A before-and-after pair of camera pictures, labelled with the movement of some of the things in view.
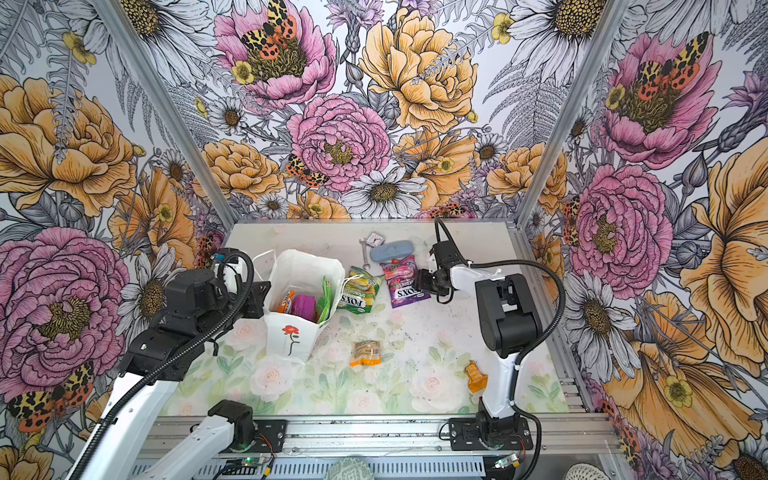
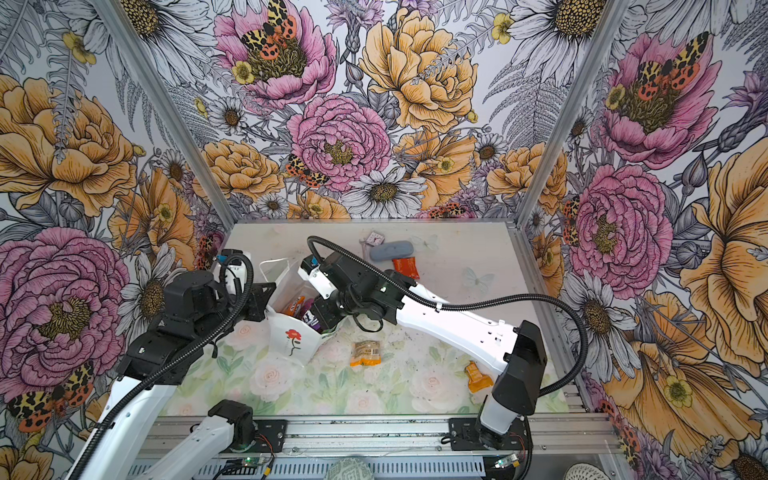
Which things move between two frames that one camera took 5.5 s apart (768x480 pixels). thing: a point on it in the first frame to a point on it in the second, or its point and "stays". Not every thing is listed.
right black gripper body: [430, 283] to [336, 308]
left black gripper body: [253, 309] stays
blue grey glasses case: [392, 251] stays
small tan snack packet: [365, 353] stays
